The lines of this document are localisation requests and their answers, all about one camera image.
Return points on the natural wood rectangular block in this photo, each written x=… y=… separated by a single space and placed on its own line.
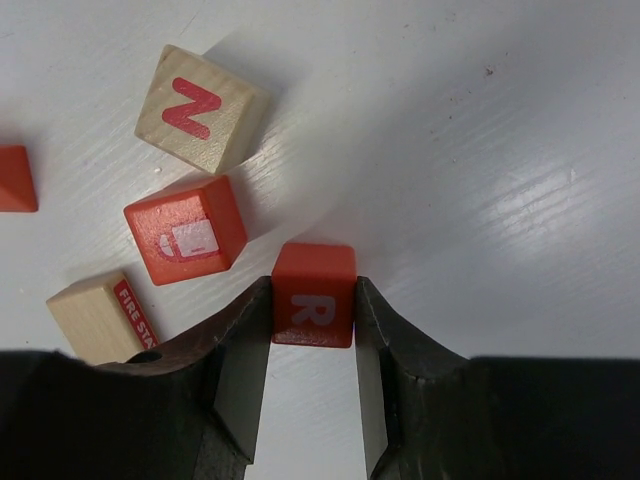
x=102 y=319

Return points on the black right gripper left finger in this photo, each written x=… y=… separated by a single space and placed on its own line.
x=188 y=408

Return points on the red R cube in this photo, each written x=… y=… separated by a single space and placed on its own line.
x=313 y=295

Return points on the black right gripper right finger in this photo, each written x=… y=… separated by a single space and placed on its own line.
x=429 y=413

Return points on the natural wood N cube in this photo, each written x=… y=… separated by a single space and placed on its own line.
x=199 y=112

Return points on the red wedge block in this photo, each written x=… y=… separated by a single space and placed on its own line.
x=18 y=193

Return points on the red picture cube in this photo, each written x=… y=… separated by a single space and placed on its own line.
x=188 y=230

